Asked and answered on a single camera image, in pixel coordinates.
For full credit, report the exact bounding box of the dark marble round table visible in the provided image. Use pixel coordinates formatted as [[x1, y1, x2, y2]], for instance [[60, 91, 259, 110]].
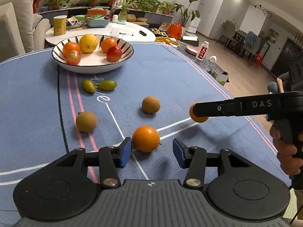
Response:
[[176, 40, 217, 74]]

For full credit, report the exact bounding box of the tall leafy plant white pot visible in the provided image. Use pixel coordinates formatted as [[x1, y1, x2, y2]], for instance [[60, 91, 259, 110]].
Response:
[[174, 0, 204, 28]]

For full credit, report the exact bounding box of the small green jujube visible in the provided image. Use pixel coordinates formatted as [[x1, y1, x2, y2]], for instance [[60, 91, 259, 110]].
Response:
[[98, 80, 117, 91], [82, 79, 95, 93]]

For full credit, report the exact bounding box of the person's right hand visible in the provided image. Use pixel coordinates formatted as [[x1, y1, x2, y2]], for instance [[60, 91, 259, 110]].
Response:
[[270, 125, 298, 177]]

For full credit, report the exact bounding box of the spider plant in glass vase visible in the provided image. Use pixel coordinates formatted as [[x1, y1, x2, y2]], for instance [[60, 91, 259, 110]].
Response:
[[116, 0, 140, 22]]

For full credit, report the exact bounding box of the open cardboard box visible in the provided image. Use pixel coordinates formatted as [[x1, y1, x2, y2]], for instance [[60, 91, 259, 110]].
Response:
[[128, 14, 149, 27]]

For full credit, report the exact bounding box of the white air purifier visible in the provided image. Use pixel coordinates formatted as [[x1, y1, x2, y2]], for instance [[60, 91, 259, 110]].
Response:
[[187, 18, 200, 34]]

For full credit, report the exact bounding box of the white bottle red label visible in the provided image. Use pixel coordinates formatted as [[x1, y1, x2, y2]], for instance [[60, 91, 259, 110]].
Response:
[[196, 41, 209, 60]]

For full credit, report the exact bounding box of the printed paper gift bag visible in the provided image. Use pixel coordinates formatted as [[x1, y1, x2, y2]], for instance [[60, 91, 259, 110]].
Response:
[[208, 55, 230, 86]]

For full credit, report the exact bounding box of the brown kiwi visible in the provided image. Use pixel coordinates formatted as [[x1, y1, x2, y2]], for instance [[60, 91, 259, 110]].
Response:
[[142, 96, 161, 114], [76, 111, 97, 133]]

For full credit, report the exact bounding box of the plate of wrapped snacks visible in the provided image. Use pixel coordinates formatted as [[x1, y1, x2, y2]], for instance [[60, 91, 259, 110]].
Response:
[[66, 20, 86, 27]]

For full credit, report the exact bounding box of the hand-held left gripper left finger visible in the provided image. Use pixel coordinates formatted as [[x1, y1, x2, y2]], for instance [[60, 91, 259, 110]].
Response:
[[55, 137, 132, 189]]

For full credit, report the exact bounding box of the pink dish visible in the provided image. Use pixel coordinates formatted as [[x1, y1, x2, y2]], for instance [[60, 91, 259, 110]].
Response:
[[186, 45, 201, 55]]

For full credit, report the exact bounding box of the grey television console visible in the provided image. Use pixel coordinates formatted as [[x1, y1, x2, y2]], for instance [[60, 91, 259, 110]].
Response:
[[35, 3, 173, 21]]

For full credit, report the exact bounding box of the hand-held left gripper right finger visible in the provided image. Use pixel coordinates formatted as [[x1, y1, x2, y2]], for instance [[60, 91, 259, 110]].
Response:
[[172, 138, 251, 189]]

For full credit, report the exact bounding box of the yellow basket of tangerines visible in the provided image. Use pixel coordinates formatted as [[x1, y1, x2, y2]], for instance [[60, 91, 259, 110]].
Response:
[[155, 37, 181, 46]]

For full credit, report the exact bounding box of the beige recliner armchair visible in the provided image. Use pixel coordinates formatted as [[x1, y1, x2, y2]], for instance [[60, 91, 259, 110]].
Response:
[[0, 0, 51, 62]]

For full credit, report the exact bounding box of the red plastic stool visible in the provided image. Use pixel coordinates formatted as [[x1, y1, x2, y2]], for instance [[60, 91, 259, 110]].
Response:
[[253, 54, 263, 68]]

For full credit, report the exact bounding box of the orange plastic bag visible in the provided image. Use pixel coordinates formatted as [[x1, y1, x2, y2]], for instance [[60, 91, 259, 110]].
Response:
[[168, 22, 183, 40]]

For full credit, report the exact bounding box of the white black striped bowl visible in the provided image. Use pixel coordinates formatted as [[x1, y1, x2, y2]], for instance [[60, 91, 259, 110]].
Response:
[[52, 35, 134, 74]]

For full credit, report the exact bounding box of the teal plastic basket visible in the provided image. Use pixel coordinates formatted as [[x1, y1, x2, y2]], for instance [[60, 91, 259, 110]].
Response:
[[85, 16, 110, 28]]

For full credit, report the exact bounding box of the green white box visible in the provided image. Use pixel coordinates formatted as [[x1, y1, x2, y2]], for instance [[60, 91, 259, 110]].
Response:
[[181, 35, 199, 45]]

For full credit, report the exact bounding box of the blue striped tablecloth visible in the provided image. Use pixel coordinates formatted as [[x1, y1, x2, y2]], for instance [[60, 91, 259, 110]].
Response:
[[0, 41, 291, 218]]

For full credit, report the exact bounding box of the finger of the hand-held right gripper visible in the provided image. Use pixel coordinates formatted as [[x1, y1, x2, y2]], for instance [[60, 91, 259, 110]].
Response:
[[192, 98, 235, 118]]

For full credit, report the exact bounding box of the orange storage box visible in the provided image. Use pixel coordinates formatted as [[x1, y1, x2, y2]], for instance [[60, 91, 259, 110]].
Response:
[[87, 8, 108, 17]]

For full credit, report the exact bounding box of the grey dining chair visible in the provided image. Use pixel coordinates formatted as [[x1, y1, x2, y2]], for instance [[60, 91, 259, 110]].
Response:
[[216, 19, 240, 50]]

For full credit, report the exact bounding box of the black tray of longans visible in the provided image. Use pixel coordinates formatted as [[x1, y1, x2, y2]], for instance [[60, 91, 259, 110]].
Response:
[[150, 28, 169, 36]]

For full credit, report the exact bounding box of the yellow canister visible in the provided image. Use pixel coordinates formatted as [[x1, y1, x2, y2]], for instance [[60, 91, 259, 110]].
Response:
[[53, 15, 68, 36]]

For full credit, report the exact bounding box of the white oval coffee table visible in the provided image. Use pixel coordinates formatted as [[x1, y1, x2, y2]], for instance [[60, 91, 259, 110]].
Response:
[[45, 20, 157, 50]]

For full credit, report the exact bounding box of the red apple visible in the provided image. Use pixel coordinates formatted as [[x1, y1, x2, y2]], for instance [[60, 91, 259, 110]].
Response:
[[66, 50, 81, 66], [106, 46, 123, 62]]

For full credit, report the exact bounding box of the white notepad box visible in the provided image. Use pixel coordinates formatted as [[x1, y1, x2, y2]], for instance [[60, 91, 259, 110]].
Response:
[[110, 27, 126, 38]]

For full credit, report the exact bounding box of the dining chair with blue jacket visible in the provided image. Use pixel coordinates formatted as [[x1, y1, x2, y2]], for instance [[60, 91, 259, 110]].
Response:
[[241, 31, 267, 59]]

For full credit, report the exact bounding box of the orange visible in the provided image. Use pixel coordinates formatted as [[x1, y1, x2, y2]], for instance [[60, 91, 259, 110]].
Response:
[[132, 126, 161, 153], [62, 42, 80, 57], [189, 103, 210, 123], [101, 38, 118, 53]]

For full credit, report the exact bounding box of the yellow lemon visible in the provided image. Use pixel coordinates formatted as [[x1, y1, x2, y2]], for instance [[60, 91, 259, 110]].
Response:
[[79, 34, 98, 53]]

